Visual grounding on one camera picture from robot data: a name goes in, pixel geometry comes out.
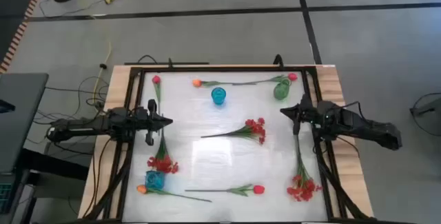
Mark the blue embossed glass vase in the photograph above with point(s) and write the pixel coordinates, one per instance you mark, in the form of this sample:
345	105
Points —
218	96

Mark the green glass vase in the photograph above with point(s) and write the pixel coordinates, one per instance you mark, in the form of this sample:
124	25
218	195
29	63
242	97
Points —
282	90

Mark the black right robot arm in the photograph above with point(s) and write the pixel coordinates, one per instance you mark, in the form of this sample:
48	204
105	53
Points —
365	125

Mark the black aluminium table frame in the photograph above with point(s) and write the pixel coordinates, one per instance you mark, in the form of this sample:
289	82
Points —
224	69

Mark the blue ribbed glass vase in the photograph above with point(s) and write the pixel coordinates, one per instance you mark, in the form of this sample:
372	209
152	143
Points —
154	179

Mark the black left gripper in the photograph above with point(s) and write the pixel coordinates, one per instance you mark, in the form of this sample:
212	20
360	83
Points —
148	120

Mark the black mat with striped edge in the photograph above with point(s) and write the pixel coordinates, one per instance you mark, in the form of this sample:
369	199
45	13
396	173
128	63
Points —
13	10

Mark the orange artificial tulip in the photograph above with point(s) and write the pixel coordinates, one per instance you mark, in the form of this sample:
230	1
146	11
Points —
142	189
197	83

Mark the red artificial flower bunch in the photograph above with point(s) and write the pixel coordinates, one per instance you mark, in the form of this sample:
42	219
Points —
162	163
303	187
253	129

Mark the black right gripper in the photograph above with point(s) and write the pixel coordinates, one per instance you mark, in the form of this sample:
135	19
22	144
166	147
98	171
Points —
306	113

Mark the teal storage crate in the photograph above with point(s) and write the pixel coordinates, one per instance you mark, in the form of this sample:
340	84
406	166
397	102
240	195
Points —
5	196

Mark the red artificial tulip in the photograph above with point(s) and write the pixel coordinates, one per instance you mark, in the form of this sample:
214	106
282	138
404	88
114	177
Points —
292	76
156	79
258	189

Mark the grey office desk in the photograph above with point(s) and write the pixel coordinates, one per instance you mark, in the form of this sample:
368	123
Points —
24	124

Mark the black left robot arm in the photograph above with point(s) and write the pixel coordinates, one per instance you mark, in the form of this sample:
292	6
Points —
82	125

